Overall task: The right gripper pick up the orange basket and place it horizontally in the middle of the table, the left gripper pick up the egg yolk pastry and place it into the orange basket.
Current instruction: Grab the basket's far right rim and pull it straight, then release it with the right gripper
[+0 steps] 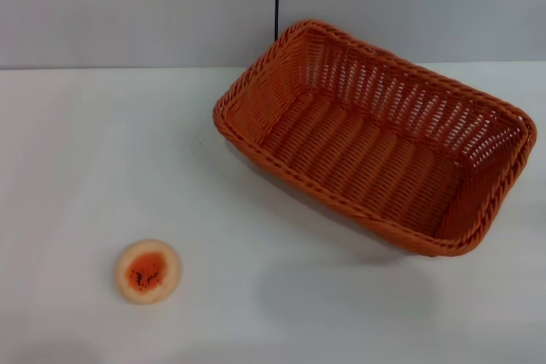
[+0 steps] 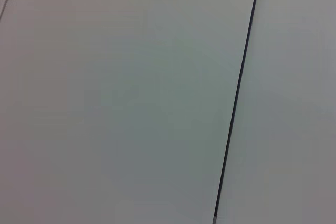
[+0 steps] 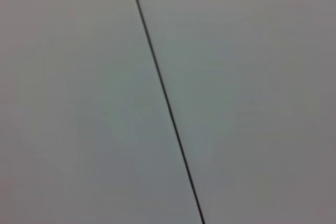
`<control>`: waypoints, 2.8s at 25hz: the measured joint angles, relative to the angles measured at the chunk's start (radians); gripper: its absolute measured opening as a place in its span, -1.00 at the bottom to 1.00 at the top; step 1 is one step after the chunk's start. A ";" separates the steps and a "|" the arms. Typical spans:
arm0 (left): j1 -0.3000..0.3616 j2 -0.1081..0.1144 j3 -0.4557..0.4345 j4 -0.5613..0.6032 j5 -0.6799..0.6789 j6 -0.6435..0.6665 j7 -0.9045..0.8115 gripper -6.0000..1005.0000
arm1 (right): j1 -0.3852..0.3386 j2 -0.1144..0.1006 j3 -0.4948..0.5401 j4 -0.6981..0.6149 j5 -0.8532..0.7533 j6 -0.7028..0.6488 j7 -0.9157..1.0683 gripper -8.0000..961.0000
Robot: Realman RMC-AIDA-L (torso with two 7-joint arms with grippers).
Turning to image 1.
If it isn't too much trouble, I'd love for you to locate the round bread with orange centre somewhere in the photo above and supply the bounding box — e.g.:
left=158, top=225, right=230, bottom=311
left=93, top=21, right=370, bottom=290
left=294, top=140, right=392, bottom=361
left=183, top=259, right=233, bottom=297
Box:
left=113, top=239, right=183, bottom=306

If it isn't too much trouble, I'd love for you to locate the orange woven rectangular basket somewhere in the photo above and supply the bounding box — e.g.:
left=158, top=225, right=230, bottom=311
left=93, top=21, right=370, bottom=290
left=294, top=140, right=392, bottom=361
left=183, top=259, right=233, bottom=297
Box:
left=212, top=19, right=537, bottom=258

